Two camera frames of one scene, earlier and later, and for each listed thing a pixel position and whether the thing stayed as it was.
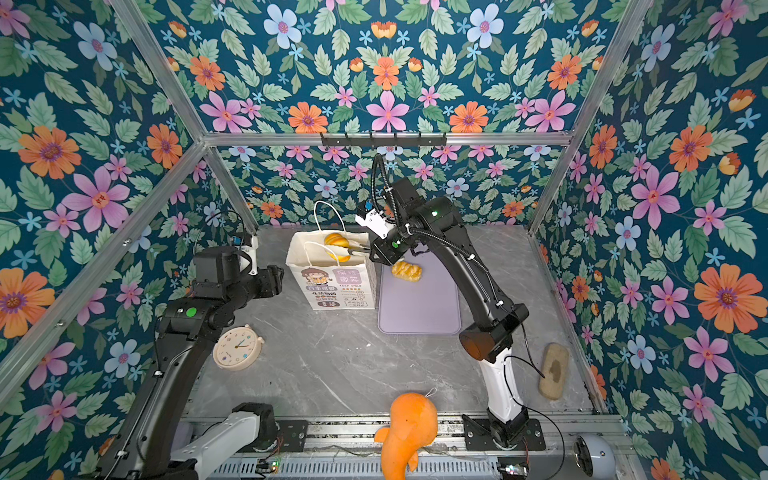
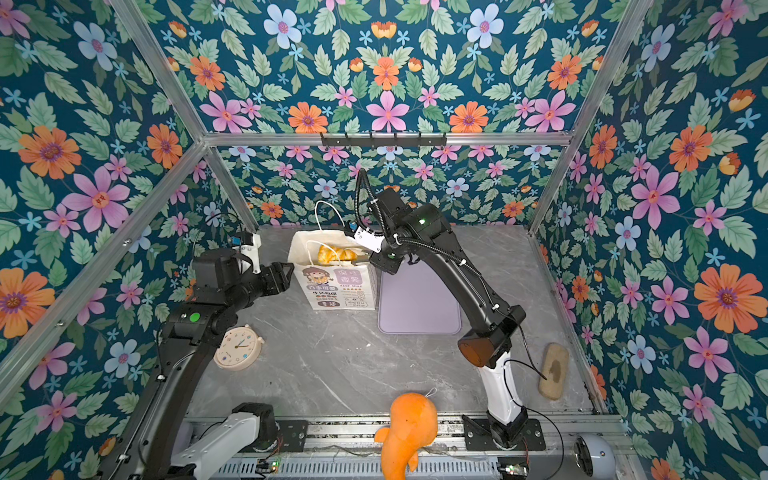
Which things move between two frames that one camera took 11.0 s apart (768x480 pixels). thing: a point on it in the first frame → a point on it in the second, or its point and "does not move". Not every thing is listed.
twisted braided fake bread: x=406 y=271 → x=325 y=255
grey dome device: x=594 y=456 does not move
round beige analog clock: x=237 y=348 does not move
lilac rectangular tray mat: x=428 y=306 does not move
